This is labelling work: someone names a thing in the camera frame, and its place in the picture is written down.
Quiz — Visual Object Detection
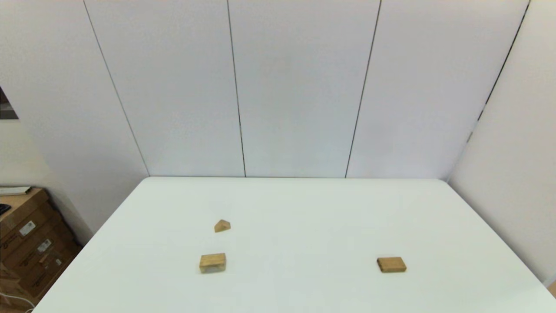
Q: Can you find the arched wooden building block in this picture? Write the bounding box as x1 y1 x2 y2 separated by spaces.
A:
199 253 227 274

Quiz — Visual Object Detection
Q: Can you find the rectangular wooden building block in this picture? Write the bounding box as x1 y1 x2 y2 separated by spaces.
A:
377 256 407 273

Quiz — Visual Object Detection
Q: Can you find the white cable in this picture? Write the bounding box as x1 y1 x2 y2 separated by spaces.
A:
0 292 34 313

